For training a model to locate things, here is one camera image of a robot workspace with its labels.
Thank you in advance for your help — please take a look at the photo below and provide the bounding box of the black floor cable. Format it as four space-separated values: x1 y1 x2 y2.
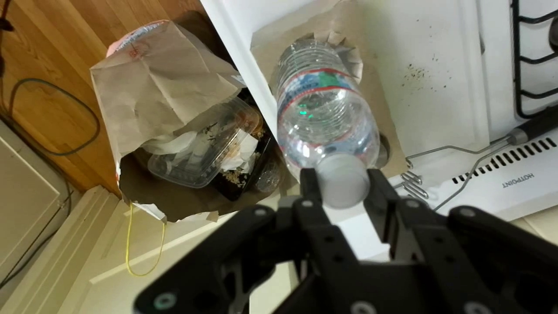
0 76 105 289

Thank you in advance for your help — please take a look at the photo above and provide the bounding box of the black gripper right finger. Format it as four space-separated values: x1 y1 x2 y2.
359 166 558 314

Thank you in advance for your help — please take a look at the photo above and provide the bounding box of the white gas stove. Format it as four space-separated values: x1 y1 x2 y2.
199 0 558 264

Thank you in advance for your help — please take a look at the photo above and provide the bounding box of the clear plastic water bottle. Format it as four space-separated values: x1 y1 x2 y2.
275 37 384 212

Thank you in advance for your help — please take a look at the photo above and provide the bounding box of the yellow rubber band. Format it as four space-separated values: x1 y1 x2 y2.
120 203 171 280

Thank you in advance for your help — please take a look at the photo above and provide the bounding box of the clear plastic food container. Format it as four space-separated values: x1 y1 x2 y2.
146 130 227 193

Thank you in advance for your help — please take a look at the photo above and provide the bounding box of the black stove grate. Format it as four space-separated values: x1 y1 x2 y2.
509 0 558 121

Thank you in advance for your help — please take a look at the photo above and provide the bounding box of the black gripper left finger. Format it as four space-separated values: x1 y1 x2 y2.
132 166 363 314

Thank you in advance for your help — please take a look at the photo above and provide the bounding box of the brown paper bag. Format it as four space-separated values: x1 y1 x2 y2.
89 18 300 224

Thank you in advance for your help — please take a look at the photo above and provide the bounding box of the metal wire whisk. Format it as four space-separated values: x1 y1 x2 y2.
399 107 558 214

